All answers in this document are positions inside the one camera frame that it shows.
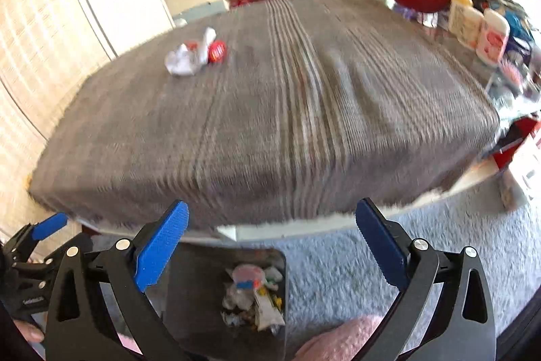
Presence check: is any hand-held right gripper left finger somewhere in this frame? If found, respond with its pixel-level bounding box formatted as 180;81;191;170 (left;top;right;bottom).
44;200;191;361

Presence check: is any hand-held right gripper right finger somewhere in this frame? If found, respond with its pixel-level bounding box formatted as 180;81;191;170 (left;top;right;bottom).
355;198;497;361

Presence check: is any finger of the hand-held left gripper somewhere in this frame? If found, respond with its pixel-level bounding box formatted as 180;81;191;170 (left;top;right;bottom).
9;212;69;262
38;232;93;286

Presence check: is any black trash bin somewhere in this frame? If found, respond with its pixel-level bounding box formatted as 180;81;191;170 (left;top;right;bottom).
163;243;289;361

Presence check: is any heap of discarded wrappers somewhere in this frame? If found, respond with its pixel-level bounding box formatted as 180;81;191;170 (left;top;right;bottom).
220;264;286;334

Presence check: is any person's left hand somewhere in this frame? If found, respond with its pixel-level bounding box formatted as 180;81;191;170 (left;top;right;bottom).
15;322;45;344

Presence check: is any grey shaggy rug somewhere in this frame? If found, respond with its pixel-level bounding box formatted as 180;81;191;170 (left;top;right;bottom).
178;196;541;361

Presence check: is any white low table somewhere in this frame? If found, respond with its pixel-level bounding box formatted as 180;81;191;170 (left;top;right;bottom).
76;158;514;245

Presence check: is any grey plaid blanket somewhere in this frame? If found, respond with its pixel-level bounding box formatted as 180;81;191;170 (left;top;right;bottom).
27;0;501;230

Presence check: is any beige woven screen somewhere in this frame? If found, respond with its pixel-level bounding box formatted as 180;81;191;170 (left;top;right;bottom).
0;0;176;243

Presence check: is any red cardboard box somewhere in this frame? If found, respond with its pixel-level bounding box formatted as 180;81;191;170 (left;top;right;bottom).
490;116;541;171

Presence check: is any red round packet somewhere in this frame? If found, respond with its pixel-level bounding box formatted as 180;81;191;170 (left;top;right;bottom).
208;41;229;64

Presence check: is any blue packet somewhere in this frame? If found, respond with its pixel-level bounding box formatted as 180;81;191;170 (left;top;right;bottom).
505;12;534;61

